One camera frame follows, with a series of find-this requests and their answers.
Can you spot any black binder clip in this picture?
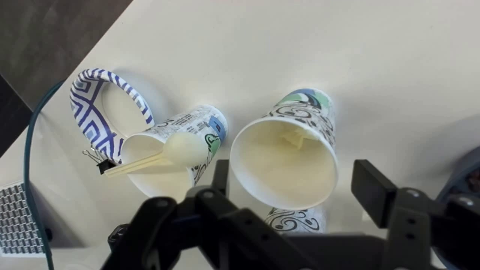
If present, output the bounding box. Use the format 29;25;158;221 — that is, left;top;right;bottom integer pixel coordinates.
81;148;117;176

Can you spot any blue patterned paper plate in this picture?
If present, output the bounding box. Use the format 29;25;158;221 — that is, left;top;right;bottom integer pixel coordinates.
68;67;158;166

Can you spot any patterned paper cup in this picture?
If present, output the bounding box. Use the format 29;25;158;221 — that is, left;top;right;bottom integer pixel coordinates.
119;104;230;200
263;206;324;236
228;88;341;212

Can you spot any cream plastic spoon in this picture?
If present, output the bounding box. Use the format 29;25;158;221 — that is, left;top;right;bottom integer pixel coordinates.
101;131;210;181
272;122;321;154

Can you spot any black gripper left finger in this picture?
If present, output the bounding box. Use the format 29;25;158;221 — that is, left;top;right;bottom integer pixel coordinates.
101;158;327;270

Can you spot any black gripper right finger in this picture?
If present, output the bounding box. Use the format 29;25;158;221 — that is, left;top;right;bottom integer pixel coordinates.
350;158;480;270

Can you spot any thin dark power cable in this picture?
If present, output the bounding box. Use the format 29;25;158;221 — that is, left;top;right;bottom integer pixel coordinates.
23;82;65;270

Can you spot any blue bowl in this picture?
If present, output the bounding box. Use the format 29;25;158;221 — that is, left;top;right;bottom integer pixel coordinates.
434;145;480;205

